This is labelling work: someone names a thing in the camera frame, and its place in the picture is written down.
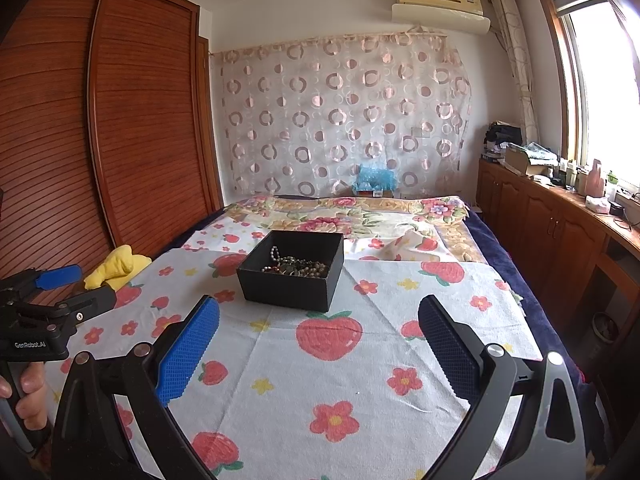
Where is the window curtain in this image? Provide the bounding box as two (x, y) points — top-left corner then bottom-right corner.
(490, 0), (540, 146)

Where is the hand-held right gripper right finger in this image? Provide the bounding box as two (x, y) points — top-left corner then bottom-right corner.
(417, 294), (588, 480)

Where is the floral bedspread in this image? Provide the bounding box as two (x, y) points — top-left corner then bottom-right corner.
(225, 195), (488, 264)

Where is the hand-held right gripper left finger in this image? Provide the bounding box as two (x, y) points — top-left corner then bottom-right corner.
(47, 294), (221, 480)

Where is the blue plastic bag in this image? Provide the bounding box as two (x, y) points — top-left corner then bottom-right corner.
(352, 162), (399, 196)

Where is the wooden cabinet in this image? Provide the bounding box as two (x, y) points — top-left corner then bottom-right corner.
(475, 157), (640, 411)

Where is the wooden slatted wardrobe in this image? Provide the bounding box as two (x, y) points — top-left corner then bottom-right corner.
(0, 0), (226, 311)

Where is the stack of dark clothes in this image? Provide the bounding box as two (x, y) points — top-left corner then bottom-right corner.
(484, 121), (523, 163)

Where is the round waste bin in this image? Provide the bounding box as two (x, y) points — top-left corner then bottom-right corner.
(592, 312), (621, 344)

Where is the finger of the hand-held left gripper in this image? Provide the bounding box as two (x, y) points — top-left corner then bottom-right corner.
(52, 285), (118, 327)
(0, 264), (84, 306)

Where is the white strawberry print towel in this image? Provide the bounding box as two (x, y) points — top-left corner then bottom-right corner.
(62, 220), (546, 480)

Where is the yellow cloth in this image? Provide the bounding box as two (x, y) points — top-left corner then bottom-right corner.
(84, 246), (152, 292)

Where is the cardboard box with clutter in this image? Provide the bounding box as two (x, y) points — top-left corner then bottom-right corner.
(504, 142), (559, 177)

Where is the circle pattern curtain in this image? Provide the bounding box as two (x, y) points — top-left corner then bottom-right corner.
(212, 34), (474, 200)

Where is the person's left hand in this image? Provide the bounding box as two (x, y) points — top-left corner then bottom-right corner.
(0, 361), (49, 427)

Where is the black box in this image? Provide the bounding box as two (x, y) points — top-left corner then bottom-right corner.
(236, 230), (345, 312)

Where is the wooden bead bracelet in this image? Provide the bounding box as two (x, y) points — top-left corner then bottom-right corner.
(280, 257), (331, 279)

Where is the wooden frame window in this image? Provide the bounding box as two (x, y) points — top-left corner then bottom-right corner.
(532, 0), (640, 196)

